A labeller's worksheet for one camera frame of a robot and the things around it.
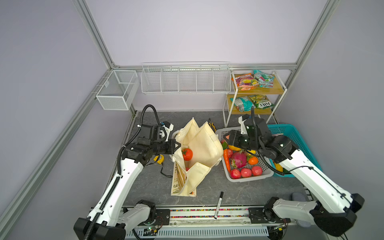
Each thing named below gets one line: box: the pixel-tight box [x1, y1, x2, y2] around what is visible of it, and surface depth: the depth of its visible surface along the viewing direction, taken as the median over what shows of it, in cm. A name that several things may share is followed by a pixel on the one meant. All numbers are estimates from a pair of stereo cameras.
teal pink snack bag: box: [253, 70, 275, 88], surface depth 89 cm
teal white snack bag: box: [230, 96, 256, 112], surface depth 101 cm
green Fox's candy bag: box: [248, 94, 275, 110], surface depth 103 cm
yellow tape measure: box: [153, 154, 165, 165], surface depth 93 cm
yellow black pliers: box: [208, 118, 217, 133], surface depth 114 cm
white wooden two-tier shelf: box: [222, 70, 288, 128], surface depth 91 cm
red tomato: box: [181, 148, 193, 161], surface depth 89 cm
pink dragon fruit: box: [231, 150, 248, 168], surface depth 86 cm
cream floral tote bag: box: [170, 117, 224, 197], surface depth 82 cm
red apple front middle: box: [240, 167, 252, 178], surface depth 84 cm
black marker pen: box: [214, 191, 224, 220], surface depth 79 cm
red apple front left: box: [230, 168, 241, 180], surface depth 84 cm
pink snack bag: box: [235, 73, 259, 91], surface depth 86 cm
